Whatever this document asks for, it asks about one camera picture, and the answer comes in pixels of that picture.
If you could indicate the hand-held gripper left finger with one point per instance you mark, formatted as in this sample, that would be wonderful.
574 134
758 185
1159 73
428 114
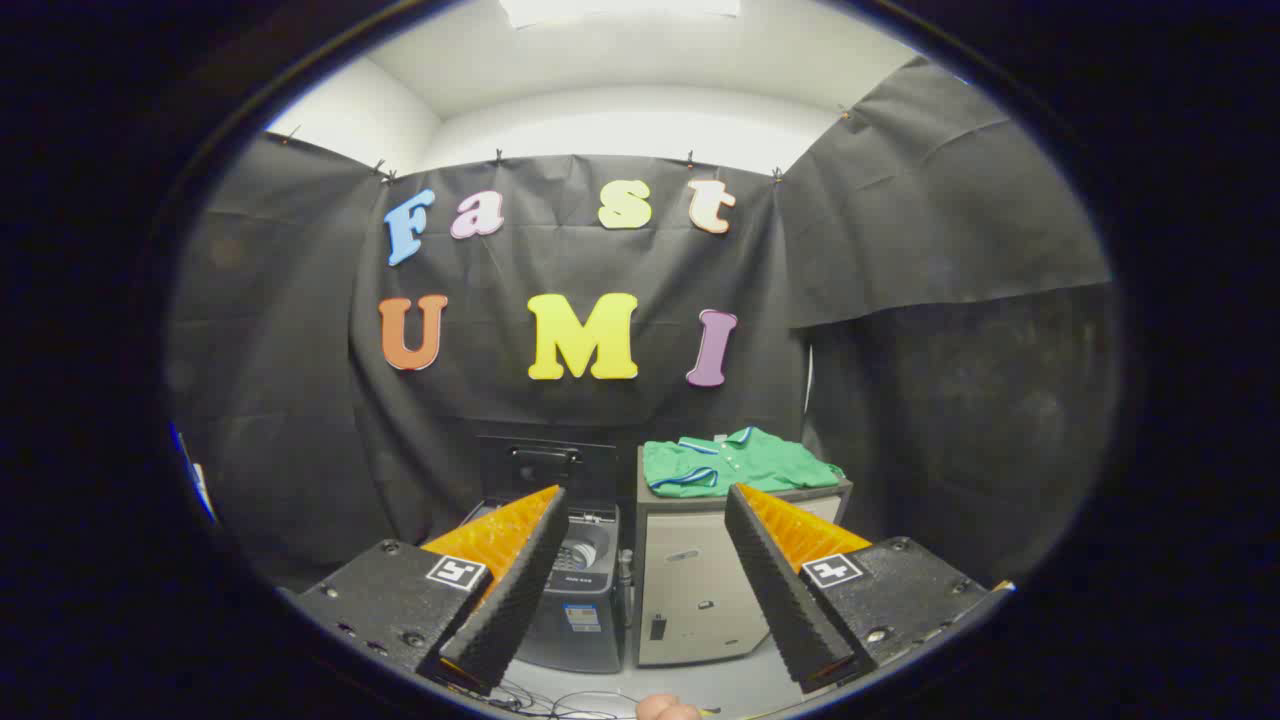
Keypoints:
515 590

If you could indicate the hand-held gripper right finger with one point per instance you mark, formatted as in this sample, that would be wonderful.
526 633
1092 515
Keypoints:
775 590

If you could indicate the dark grey washing machine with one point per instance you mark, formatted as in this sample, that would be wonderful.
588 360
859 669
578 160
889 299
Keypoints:
585 640

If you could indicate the dark washing machine lid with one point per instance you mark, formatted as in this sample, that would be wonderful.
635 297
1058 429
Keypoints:
545 482

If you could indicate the green polo shirt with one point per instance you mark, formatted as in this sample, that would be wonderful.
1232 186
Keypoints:
730 465

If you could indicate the grey cabinet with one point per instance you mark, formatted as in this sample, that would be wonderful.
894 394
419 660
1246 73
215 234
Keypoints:
690 590

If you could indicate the black backdrop cloth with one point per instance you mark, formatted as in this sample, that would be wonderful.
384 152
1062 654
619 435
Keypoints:
560 410

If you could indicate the white and blue object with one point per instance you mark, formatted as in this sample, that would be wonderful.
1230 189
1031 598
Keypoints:
200 485

